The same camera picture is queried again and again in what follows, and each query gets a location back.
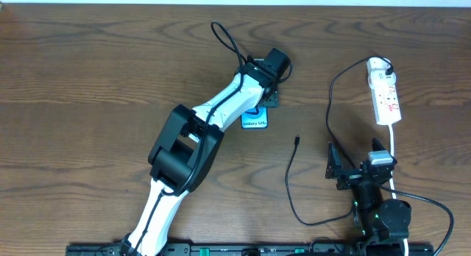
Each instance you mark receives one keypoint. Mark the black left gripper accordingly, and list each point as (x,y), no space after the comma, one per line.
(269,99)

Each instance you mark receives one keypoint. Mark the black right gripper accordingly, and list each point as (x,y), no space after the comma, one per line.
(354,176)

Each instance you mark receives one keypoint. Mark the blue Galaxy smartphone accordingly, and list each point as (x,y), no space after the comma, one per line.
(255,118)

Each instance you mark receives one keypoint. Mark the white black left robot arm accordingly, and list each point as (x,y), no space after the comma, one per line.
(184,153)

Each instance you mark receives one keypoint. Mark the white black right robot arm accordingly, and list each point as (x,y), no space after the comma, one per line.
(384,222)

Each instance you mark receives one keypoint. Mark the white USB charger plug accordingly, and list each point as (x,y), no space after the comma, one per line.
(379,79)

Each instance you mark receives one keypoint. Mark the white power strip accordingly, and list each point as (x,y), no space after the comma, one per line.
(385,101)

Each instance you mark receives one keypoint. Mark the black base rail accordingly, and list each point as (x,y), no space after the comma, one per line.
(185,249)

